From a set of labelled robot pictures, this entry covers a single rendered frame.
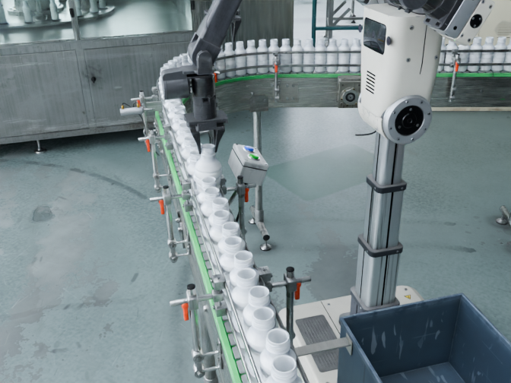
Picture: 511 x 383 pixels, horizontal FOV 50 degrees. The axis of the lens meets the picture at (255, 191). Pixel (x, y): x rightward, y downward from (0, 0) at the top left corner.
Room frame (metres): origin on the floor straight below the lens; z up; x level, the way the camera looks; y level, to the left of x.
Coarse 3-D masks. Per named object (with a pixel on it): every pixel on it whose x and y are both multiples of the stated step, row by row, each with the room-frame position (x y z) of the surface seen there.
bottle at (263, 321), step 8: (256, 312) 0.72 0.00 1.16; (264, 312) 0.73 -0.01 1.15; (272, 312) 0.72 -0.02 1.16; (256, 320) 0.70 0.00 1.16; (264, 320) 0.70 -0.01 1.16; (272, 320) 0.70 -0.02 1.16; (256, 328) 0.70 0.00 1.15; (264, 328) 0.70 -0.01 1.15; (272, 328) 0.70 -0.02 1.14; (248, 336) 0.71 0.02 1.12; (256, 336) 0.70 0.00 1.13; (264, 336) 0.69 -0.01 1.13; (256, 344) 0.69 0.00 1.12; (264, 344) 0.69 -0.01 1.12; (256, 352) 0.69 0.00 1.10; (248, 360) 0.70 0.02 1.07; (256, 360) 0.69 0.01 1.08; (248, 368) 0.71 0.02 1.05
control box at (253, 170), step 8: (240, 144) 1.56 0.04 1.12; (232, 152) 1.55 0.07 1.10; (240, 152) 1.49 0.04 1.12; (248, 152) 1.51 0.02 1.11; (256, 152) 1.54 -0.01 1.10; (232, 160) 1.52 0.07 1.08; (240, 160) 1.46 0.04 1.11; (248, 160) 1.44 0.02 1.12; (256, 160) 1.46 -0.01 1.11; (264, 160) 1.48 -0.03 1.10; (232, 168) 1.50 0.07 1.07; (240, 168) 1.43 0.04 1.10; (248, 168) 1.43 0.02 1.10; (256, 168) 1.44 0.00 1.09; (264, 168) 1.44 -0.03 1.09; (248, 176) 1.43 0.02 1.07; (256, 176) 1.44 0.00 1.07; (264, 176) 1.44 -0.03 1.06; (256, 184) 1.44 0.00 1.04; (232, 200) 1.48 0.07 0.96
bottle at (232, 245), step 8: (224, 240) 0.94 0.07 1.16; (232, 240) 0.96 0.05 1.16; (240, 240) 0.94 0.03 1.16; (224, 248) 0.94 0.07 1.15; (232, 248) 0.92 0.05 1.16; (240, 248) 0.93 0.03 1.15; (224, 256) 0.93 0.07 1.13; (232, 256) 0.92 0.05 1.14; (224, 264) 0.92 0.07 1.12; (232, 264) 0.91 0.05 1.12; (224, 272) 0.92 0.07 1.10; (224, 296) 0.92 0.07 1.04
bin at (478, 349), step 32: (352, 320) 0.95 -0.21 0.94; (384, 320) 0.97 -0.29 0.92; (416, 320) 0.99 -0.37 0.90; (448, 320) 1.01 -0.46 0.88; (480, 320) 0.94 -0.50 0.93; (352, 352) 0.88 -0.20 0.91; (384, 352) 0.97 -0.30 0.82; (416, 352) 0.99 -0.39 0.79; (448, 352) 1.02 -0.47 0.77; (480, 352) 0.92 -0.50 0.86
